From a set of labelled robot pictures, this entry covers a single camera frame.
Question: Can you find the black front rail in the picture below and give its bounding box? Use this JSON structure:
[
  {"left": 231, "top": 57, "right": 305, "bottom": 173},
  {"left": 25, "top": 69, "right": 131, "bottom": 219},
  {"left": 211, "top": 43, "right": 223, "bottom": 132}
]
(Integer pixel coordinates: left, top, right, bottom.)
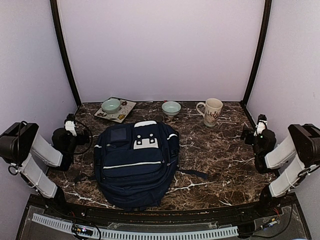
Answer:
[{"left": 19, "top": 193, "right": 305, "bottom": 228}]

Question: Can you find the light green ceramic bowl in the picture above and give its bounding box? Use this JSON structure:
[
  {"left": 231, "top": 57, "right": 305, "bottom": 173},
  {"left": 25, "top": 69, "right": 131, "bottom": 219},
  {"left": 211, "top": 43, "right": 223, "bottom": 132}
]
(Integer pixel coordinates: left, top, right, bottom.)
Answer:
[{"left": 161, "top": 101, "right": 182, "bottom": 117}]

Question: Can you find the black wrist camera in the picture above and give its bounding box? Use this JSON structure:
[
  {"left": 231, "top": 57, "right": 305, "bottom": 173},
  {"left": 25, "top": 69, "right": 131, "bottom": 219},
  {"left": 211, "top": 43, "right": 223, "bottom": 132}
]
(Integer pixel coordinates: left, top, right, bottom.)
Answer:
[
  {"left": 253, "top": 129, "right": 277, "bottom": 155},
  {"left": 51, "top": 128, "right": 77, "bottom": 154}
]

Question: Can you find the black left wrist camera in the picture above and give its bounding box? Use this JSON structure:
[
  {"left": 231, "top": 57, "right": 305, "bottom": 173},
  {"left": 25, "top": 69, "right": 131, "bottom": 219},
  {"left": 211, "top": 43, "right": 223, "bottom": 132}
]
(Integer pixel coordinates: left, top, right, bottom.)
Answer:
[{"left": 51, "top": 128, "right": 77, "bottom": 154}]

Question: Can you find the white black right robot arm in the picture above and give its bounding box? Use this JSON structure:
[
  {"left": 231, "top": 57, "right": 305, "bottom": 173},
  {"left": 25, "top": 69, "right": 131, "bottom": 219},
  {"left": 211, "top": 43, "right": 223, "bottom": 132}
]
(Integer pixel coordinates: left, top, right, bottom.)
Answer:
[{"left": 240, "top": 114, "right": 320, "bottom": 217}]

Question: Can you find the black frame post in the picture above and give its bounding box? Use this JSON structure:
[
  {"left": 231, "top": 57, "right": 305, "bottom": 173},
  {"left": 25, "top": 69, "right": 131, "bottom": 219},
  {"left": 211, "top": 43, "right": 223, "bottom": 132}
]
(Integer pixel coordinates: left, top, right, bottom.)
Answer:
[
  {"left": 241, "top": 0, "right": 273, "bottom": 106},
  {"left": 49, "top": 0, "right": 82, "bottom": 107}
]

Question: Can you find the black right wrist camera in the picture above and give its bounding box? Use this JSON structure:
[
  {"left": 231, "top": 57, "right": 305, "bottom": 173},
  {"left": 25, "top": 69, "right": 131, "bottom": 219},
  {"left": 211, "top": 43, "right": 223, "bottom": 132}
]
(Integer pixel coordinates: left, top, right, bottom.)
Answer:
[{"left": 253, "top": 129, "right": 277, "bottom": 155}]

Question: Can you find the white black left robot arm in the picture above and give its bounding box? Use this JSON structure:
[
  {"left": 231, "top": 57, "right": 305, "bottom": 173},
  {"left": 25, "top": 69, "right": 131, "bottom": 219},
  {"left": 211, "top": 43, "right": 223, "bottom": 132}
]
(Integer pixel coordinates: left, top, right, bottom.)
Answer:
[{"left": 0, "top": 114, "right": 77, "bottom": 218}]

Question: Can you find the black right frame post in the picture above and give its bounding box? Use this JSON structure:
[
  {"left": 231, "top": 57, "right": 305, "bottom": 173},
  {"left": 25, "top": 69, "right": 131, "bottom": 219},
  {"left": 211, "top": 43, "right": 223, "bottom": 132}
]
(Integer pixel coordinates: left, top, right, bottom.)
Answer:
[{"left": 241, "top": 0, "right": 273, "bottom": 106}]

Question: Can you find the white slotted cable duct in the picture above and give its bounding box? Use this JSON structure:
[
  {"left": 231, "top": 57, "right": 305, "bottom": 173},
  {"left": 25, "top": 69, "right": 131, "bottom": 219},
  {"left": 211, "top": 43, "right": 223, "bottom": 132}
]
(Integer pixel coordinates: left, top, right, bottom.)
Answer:
[{"left": 31, "top": 213, "right": 239, "bottom": 240}]

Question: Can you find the black left frame post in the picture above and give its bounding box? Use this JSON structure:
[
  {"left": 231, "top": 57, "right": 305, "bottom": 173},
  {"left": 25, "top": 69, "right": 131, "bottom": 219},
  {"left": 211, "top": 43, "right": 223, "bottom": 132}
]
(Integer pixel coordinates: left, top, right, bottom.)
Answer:
[{"left": 49, "top": 0, "right": 82, "bottom": 107}]

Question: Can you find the navy blue student backpack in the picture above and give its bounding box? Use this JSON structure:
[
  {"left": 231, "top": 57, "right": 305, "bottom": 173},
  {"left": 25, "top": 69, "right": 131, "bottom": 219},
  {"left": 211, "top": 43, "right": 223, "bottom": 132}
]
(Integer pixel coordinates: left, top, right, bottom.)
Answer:
[{"left": 74, "top": 120, "right": 210, "bottom": 213}]

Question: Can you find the cream ceramic mug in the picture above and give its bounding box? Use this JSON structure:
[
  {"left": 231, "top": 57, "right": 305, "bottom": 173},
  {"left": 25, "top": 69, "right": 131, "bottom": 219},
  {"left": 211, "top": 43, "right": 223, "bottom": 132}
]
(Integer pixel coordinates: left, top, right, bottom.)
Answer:
[{"left": 196, "top": 98, "right": 224, "bottom": 127}]

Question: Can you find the patterned square coaster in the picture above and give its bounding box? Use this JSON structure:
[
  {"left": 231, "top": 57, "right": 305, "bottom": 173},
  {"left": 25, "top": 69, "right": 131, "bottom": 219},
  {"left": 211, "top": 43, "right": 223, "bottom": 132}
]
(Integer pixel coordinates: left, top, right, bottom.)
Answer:
[{"left": 94, "top": 97, "right": 137, "bottom": 123}]

